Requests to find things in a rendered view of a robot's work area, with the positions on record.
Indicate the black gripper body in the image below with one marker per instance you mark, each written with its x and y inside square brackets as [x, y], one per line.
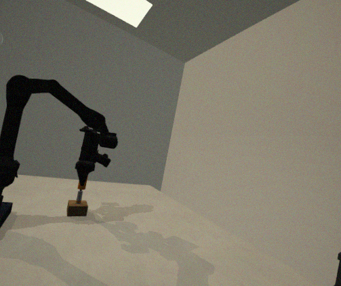
[86, 158]

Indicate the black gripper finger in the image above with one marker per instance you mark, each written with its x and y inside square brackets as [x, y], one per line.
[82, 175]

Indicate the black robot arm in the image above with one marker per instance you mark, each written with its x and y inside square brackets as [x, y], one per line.
[19, 90]

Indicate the tan square block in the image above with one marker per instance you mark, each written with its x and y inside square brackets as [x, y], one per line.
[74, 209]

